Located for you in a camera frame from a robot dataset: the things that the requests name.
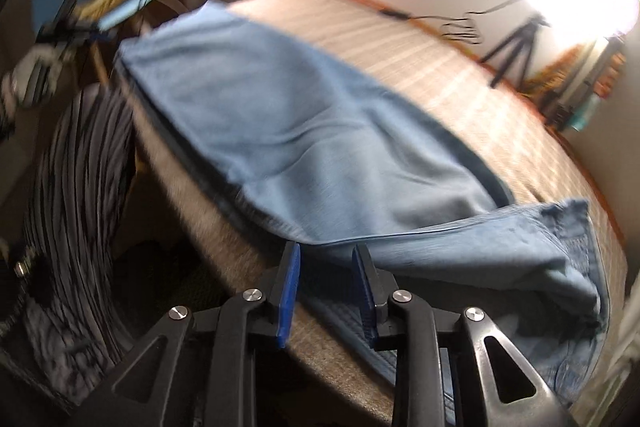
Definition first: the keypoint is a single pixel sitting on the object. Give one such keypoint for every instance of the person's left hand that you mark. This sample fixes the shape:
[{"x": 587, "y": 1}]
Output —
[{"x": 35, "y": 54}]

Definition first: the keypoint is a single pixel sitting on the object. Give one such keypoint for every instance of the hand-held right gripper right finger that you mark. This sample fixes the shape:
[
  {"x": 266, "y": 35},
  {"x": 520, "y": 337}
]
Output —
[{"x": 362, "y": 297}]

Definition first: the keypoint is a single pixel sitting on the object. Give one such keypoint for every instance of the colourful hanging cloth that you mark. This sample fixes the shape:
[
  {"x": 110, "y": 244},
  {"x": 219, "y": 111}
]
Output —
[{"x": 560, "y": 68}]

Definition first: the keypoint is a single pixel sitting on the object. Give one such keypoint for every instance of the striped grey clothing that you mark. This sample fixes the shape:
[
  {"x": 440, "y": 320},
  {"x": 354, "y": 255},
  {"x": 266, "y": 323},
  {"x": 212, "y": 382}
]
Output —
[{"x": 75, "y": 187}]

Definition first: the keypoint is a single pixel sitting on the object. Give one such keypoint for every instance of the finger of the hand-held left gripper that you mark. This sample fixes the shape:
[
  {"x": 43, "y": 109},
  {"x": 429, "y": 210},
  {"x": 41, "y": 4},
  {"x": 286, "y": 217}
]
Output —
[{"x": 127, "y": 11}]

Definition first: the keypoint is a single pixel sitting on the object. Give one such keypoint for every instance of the beige checked bed blanket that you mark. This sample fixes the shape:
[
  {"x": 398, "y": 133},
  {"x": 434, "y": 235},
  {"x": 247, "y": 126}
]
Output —
[{"x": 450, "y": 72}]

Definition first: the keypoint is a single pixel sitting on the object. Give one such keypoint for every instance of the blue denim pants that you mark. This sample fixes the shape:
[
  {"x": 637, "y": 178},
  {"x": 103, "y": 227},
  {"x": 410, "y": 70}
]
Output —
[{"x": 300, "y": 132}]

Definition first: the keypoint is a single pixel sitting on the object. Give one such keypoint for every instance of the silver camera tripod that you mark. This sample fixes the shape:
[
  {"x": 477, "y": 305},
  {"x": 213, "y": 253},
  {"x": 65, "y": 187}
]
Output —
[{"x": 595, "y": 62}]

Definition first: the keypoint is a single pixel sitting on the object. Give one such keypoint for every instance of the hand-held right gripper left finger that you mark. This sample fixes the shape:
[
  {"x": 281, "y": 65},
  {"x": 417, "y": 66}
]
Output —
[{"x": 289, "y": 297}]

